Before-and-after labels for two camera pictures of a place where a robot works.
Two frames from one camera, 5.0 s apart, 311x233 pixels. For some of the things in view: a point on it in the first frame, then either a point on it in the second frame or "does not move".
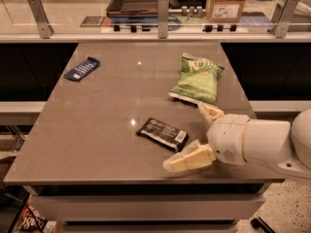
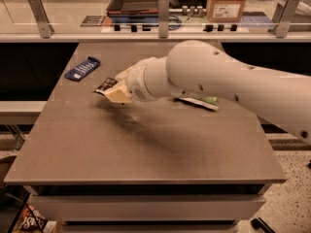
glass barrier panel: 201,13 does not move
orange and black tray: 142,0 does not move
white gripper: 227,137 → 135,82
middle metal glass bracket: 162,16 does not move
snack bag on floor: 31,221 does not move
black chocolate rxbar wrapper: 163,133 → 106,85
